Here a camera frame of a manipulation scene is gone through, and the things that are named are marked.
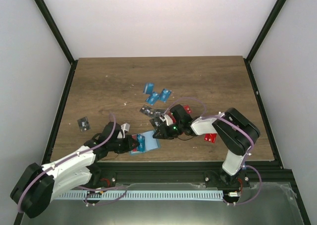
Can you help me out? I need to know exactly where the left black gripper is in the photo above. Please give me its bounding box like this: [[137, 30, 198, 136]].
[[109, 135, 140, 154]]

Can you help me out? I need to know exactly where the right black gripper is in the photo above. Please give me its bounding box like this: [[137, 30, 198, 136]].
[[153, 122, 183, 140]]

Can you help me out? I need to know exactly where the teal leather card holder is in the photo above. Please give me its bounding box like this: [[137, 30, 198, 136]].
[[129, 130, 160, 155]]

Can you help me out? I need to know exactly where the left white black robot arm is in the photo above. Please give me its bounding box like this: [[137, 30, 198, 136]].
[[10, 122, 140, 218]]

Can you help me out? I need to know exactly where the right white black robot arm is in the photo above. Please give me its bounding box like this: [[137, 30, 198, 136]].
[[150, 104, 261, 187]]

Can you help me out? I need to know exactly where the red VIP card centre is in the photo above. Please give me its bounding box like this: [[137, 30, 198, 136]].
[[130, 134, 140, 153]]

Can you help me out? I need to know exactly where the blue card lower pile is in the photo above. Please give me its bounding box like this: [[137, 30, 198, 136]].
[[137, 134, 146, 153]]

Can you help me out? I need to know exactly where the black card near holder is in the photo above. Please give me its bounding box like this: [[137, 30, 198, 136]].
[[150, 117, 163, 129]]

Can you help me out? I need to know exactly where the black card beside blue pile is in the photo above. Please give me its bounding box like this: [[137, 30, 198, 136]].
[[139, 105, 154, 116]]

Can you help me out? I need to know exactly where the blue card with stripe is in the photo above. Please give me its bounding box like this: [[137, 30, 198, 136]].
[[143, 82, 155, 95]]

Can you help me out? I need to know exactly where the red VIP card far right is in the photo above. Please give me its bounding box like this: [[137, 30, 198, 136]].
[[204, 133, 217, 143]]

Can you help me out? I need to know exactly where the grey metal tray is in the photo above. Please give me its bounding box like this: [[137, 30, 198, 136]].
[[21, 183, 304, 225]]

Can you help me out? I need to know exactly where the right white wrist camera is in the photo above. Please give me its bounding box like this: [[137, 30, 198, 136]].
[[159, 114, 174, 126]]

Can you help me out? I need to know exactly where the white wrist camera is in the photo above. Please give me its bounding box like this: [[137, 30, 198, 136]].
[[118, 123, 130, 138], [159, 114, 174, 126]]

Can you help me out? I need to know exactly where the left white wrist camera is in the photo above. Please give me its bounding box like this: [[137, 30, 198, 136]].
[[118, 123, 130, 138]]

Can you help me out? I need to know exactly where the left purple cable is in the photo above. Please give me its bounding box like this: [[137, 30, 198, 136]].
[[17, 112, 117, 214]]

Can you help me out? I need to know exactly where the purple cable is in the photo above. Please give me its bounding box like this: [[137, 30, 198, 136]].
[[163, 97, 255, 159], [17, 112, 117, 214]]

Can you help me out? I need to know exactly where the black aluminium front rail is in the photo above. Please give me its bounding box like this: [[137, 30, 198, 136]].
[[91, 161, 295, 184]]

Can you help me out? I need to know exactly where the light blue slotted cable duct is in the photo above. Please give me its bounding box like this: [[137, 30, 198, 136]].
[[57, 190, 223, 201]]

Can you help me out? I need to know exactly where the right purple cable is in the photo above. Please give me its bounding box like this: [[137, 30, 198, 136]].
[[163, 97, 255, 159]]

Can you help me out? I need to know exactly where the right black frame post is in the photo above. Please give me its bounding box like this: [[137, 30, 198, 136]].
[[246, 0, 295, 62]]

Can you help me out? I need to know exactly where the black frame post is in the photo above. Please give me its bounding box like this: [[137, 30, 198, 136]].
[[34, 0, 75, 64], [246, 0, 295, 62]]

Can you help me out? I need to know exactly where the left black frame post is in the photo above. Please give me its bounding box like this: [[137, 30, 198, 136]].
[[34, 0, 75, 64]]

